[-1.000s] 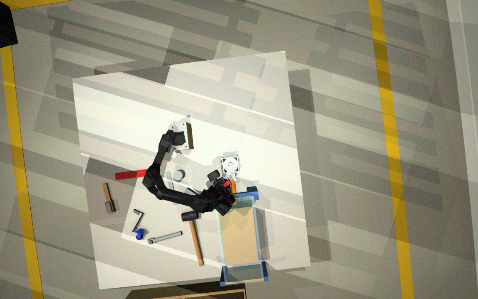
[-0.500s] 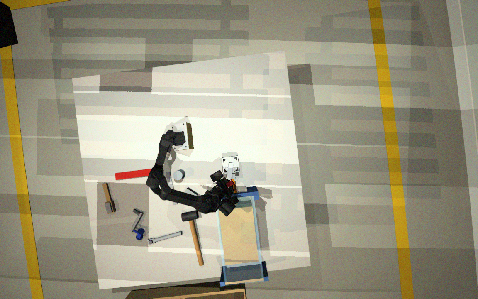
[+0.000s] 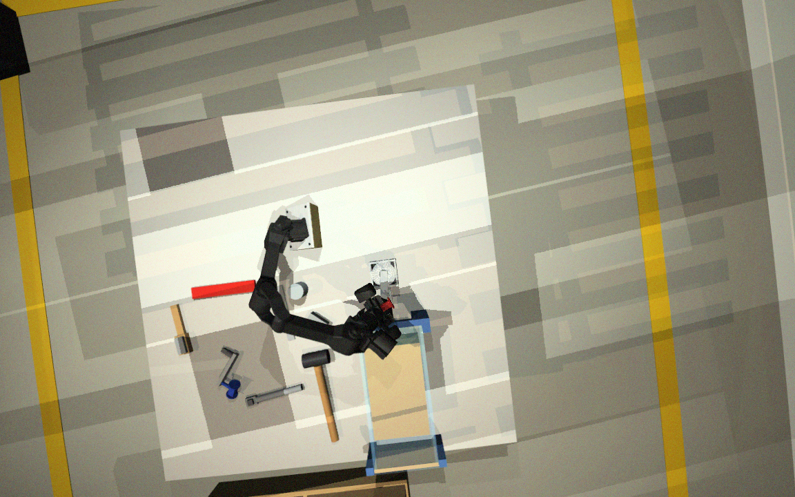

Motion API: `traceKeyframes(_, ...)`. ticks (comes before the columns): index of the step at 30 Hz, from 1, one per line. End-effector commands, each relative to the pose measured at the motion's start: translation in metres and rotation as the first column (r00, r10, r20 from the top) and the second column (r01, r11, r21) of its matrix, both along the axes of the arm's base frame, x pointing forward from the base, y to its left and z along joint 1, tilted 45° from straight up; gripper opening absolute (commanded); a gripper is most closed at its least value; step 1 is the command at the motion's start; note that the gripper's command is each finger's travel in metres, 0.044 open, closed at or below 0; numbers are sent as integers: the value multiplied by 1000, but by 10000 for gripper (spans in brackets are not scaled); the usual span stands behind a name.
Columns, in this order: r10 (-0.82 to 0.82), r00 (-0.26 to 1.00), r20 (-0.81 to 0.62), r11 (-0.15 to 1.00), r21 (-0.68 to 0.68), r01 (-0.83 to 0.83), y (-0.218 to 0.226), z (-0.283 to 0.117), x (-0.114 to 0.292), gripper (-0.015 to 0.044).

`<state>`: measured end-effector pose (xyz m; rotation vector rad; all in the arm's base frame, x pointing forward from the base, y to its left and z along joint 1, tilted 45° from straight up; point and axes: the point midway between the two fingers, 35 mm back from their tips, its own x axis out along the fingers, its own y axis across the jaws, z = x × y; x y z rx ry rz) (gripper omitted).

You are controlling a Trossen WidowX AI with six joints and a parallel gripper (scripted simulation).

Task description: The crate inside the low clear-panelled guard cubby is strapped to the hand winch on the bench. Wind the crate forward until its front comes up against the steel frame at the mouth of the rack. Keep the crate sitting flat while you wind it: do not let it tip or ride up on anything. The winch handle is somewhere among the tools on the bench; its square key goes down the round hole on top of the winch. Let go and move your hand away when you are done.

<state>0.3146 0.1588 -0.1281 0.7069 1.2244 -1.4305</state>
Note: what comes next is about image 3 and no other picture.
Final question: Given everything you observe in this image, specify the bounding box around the clear-panelled cubby with blue corner posts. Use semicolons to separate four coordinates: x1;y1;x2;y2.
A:
359;324;447;476

